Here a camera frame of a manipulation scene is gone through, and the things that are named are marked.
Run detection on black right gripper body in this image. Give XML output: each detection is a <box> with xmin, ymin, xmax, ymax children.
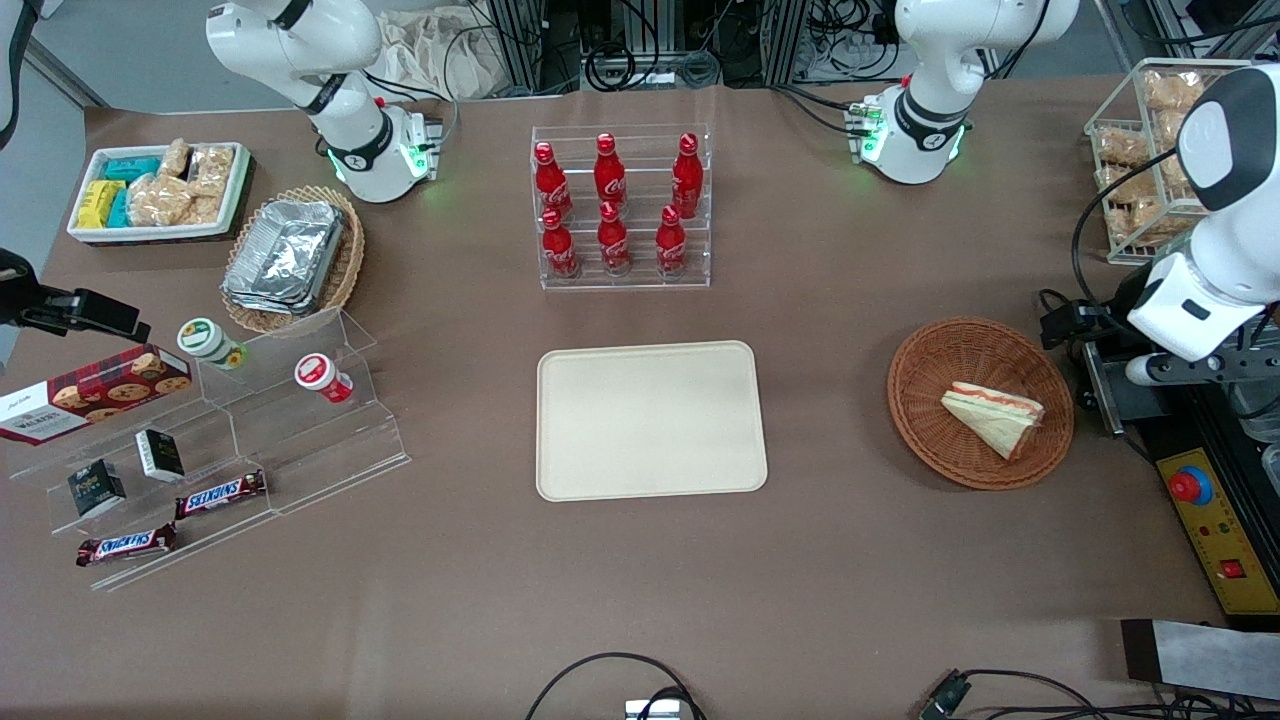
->
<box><xmin>0</xmin><ymin>248</ymin><xmax>43</xmax><ymax>329</ymax></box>

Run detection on triangular sandwich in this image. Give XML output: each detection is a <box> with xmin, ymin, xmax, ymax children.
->
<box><xmin>940</xmin><ymin>381</ymin><xmax>1047</xmax><ymax>462</ymax></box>

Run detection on white rectangular snack tray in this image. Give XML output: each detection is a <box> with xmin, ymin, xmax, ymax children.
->
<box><xmin>67</xmin><ymin>142</ymin><xmax>253</xmax><ymax>246</ymax></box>

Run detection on oval wicker basket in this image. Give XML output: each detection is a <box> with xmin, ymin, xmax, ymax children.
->
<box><xmin>220</xmin><ymin>185</ymin><xmax>366</xmax><ymax>336</ymax></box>

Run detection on round wicker basket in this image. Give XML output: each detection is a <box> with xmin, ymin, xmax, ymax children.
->
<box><xmin>887</xmin><ymin>317</ymin><xmax>1076</xmax><ymax>491</ymax></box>

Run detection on beige plastic tray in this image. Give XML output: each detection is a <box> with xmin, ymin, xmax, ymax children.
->
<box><xmin>536</xmin><ymin>340</ymin><xmax>769</xmax><ymax>503</ymax></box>

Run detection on red cookie box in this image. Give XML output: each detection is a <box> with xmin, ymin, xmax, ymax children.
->
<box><xmin>0</xmin><ymin>343</ymin><xmax>193</xmax><ymax>446</ymax></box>

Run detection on black sealing machine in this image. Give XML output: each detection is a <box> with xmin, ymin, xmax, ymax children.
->
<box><xmin>1075</xmin><ymin>300</ymin><xmax>1280</xmax><ymax>631</ymax></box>

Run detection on green lid yogurt cup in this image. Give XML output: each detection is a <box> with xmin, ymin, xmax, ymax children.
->
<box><xmin>177</xmin><ymin>317</ymin><xmax>248</xmax><ymax>371</ymax></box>

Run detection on yellow snack packet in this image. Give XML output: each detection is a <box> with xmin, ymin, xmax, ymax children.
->
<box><xmin>77</xmin><ymin>180</ymin><xmax>126</xmax><ymax>230</ymax></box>

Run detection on small black carton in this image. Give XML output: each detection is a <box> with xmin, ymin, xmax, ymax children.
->
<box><xmin>135</xmin><ymin>429</ymin><xmax>186</xmax><ymax>483</ymax></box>
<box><xmin>67</xmin><ymin>459</ymin><xmax>128</xmax><ymax>518</ymax></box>

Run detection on stacked aluminium foil trays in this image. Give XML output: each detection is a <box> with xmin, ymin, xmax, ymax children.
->
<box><xmin>221</xmin><ymin>200</ymin><xmax>346</xmax><ymax>317</ymax></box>

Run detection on yellow control panel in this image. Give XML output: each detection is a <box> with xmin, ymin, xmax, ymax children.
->
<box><xmin>1155</xmin><ymin>448</ymin><xmax>1280</xmax><ymax>616</ymax></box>

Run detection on Snickers chocolate bar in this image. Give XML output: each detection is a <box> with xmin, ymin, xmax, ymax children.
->
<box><xmin>76</xmin><ymin>522</ymin><xmax>179</xmax><ymax>568</ymax></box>
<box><xmin>174</xmin><ymin>469</ymin><xmax>268</xmax><ymax>520</ymax></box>

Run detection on red lid yogurt cup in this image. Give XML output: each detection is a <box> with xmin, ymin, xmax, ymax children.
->
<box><xmin>294</xmin><ymin>353</ymin><xmax>354</xmax><ymax>405</ymax></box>

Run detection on clear acrylic step display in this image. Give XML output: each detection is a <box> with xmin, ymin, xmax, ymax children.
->
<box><xmin>8</xmin><ymin>305</ymin><xmax>412</xmax><ymax>593</ymax></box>

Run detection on grey metal plate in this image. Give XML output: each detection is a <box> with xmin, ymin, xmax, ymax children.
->
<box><xmin>1120</xmin><ymin>618</ymin><xmax>1280</xmax><ymax>701</ymax></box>

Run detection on beige cloth bag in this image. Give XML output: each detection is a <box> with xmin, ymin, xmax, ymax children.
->
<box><xmin>375</xmin><ymin>10</ymin><xmax>503</xmax><ymax>101</ymax></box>

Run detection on red cola bottle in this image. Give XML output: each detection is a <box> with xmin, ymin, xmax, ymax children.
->
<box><xmin>671</xmin><ymin>132</ymin><xmax>704</xmax><ymax>219</ymax></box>
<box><xmin>597</xmin><ymin>201</ymin><xmax>633</xmax><ymax>278</ymax></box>
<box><xmin>533</xmin><ymin>141</ymin><xmax>575</xmax><ymax>223</ymax></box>
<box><xmin>655</xmin><ymin>205</ymin><xmax>688</xmax><ymax>278</ymax></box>
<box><xmin>594</xmin><ymin>132</ymin><xmax>628</xmax><ymax>213</ymax></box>
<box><xmin>540</xmin><ymin>207</ymin><xmax>581</xmax><ymax>280</ymax></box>

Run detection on clear acrylic bottle rack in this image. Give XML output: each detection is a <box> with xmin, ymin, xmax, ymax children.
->
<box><xmin>530</xmin><ymin>123</ymin><xmax>713</xmax><ymax>292</ymax></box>

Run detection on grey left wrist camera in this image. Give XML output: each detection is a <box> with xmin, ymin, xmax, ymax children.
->
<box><xmin>1127</xmin><ymin>352</ymin><xmax>1237</xmax><ymax>388</ymax></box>

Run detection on grey metal bracket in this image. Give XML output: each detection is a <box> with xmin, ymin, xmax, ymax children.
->
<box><xmin>1085</xmin><ymin>340</ymin><xmax>1163</xmax><ymax>438</ymax></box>

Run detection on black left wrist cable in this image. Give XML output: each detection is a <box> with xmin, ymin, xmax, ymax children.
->
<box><xmin>1040</xmin><ymin>148</ymin><xmax>1181</xmax><ymax>348</ymax></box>

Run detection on black hanging cable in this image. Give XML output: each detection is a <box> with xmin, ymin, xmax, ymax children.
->
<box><xmin>0</xmin><ymin>0</ymin><xmax>43</xmax><ymax>151</ymax></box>

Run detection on white wire basket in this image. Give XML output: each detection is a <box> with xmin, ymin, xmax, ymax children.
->
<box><xmin>1085</xmin><ymin>58</ymin><xmax>1253</xmax><ymax>266</ymax></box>

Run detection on black right arm base cable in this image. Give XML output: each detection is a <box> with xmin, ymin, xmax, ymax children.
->
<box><xmin>360</xmin><ymin>70</ymin><xmax>461</xmax><ymax>151</ymax></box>

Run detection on black cable with connector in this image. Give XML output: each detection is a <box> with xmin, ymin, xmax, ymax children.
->
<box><xmin>960</xmin><ymin>668</ymin><xmax>1280</xmax><ymax>720</ymax></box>

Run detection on black left arm base cables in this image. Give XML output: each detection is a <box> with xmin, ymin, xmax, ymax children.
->
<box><xmin>770</xmin><ymin>82</ymin><xmax>873</xmax><ymax>137</ymax></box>

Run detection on black cable connector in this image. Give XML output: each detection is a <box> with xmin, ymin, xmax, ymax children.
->
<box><xmin>918</xmin><ymin>672</ymin><xmax>972</xmax><ymax>720</ymax></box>

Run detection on aluminium frame post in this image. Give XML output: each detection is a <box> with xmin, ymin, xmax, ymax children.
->
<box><xmin>485</xmin><ymin>0</ymin><xmax>547</xmax><ymax>97</ymax></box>
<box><xmin>760</xmin><ymin>0</ymin><xmax>813</xmax><ymax>87</ymax></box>

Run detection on coiled black cables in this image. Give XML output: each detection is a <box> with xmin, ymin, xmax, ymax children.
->
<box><xmin>580</xmin><ymin>38</ymin><xmax>723</xmax><ymax>93</ymax></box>

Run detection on black looped cable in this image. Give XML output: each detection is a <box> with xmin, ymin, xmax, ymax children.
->
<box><xmin>525</xmin><ymin>652</ymin><xmax>706</xmax><ymax>720</ymax></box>

